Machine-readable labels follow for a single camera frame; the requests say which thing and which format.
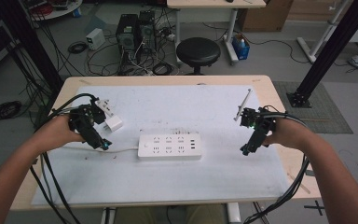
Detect white power strip cable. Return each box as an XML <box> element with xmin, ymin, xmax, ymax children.
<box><xmin>62</xmin><ymin>145</ymin><xmax>140</xmax><ymax>154</ymax></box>

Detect cardboard box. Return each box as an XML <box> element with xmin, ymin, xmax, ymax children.
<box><xmin>238</xmin><ymin>0</ymin><xmax>295</xmax><ymax>33</ymax></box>

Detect grey stylus pen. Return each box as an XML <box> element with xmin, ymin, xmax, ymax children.
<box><xmin>233</xmin><ymin>88</ymin><xmax>253</xmax><ymax>122</ymax></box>

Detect grey-fronted computer tower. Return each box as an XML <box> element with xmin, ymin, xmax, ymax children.
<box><xmin>138</xmin><ymin>9</ymin><xmax>157</xmax><ymax>54</ymax></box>

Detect round white table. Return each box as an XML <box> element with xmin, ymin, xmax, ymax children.
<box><xmin>21</xmin><ymin>0</ymin><xmax>84</xmax><ymax>22</ymax></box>

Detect white power supply box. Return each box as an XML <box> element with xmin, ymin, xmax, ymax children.
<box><xmin>85</xmin><ymin>27</ymin><xmax>106</xmax><ymax>51</ymax></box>

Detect white multi-port adapter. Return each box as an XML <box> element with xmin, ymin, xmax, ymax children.
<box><xmin>94</xmin><ymin>98</ymin><xmax>116</xmax><ymax>118</ymax></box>

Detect white table mat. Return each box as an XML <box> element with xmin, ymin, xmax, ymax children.
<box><xmin>31</xmin><ymin>84</ymin><xmax>291</xmax><ymax>207</ymax></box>

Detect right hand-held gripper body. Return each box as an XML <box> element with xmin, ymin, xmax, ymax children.
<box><xmin>240</xmin><ymin>106</ymin><xmax>277</xmax><ymax>157</ymax></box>

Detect gripper black cable bundle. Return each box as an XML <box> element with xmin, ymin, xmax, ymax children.
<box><xmin>29</xmin><ymin>92</ymin><xmax>99</xmax><ymax>224</ymax></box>
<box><xmin>242</xmin><ymin>105</ymin><xmax>311</xmax><ymax>224</ymax></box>

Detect grey floor mat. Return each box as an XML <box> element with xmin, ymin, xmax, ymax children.
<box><xmin>272</xmin><ymin>80</ymin><xmax>354</xmax><ymax>135</ymax></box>

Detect white charger plug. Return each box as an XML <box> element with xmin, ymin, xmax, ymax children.
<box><xmin>103</xmin><ymin>116</ymin><xmax>124</xmax><ymax>133</ymax></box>

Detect person's right hand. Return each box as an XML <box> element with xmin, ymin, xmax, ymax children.
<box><xmin>262</xmin><ymin>118</ymin><xmax>316</xmax><ymax>151</ymax></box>

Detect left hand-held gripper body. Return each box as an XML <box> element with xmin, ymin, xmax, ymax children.
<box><xmin>67</xmin><ymin>104</ymin><xmax>113</xmax><ymax>152</ymax></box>

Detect black aluminium frame post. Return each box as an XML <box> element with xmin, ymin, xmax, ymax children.
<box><xmin>285</xmin><ymin>0</ymin><xmax>358</xmax><ymax>109</ymax></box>
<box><xmin>0</xmin><ymin>0</ymin><xmax>65</xmax><ymax>94</ymax></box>

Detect person's left hand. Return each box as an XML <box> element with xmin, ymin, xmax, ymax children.
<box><xmin>36</xmin><ymin>114</ymin><xmax>86</xmax><ymax>147</ymax></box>

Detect white desk frame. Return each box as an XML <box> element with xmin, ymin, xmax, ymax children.
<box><xmin>296</xmin><ymin>0</ymin><xmax>358</xmax><ymax>64</ymax></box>

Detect white power strip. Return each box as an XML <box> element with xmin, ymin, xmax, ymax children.
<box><xmin>137</xmin><ymin>133</ymin><xmax>203</xmax><ymax>161</ymax></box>

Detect white table leg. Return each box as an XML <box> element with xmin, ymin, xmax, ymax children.
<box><xmin>100</xmin><ymin>206</ymin><xmax>117</xmax><ymax>224</ymax></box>
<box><xmin>227</xmin><ymin>202</ymin><xmax>242</xmax><ymax>224</ymax></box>

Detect left gripper black cable bundle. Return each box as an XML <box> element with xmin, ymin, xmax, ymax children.
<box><xmin>29</xmin><ymin>92</ymin><xmax>99</xmax><ymax>224</ymax></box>

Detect right gripper black cable bundle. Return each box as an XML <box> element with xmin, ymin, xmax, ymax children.
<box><xmin>242</xmin><ymin>105</ymin><xmax>311</xmax><ymax>224</ymax></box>

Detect black computer tower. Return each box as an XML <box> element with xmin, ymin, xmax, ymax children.
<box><xmin>115</xmin><ymin>13</ymin><xmax>142</xmax><ymax>64</ymax></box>

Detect light wooden desk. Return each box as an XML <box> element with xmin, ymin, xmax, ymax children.
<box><xmin>166</xmin><ymin>0</ymin><xmax>268</xmax><ymax>66</ymax></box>

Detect black round stool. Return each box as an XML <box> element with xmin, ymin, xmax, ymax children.
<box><xmin>175</xmin><ymin>36</ymin><xmax>222</xmax><ymax>77</ymax></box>

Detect coiled black cable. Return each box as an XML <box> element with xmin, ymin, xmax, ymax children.
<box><xmin>67</xmin><ymin>40</ymin><xmax>89</xmax><ymax>55</ymax></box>
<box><xmin>152</xmin><ymin>61</ymin><xmax>175</xmax><ymax>77</ymax></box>
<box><xmin>0</xmin><ymin>100</ymin><xmax>23</xmax><ymax>122</ymax></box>

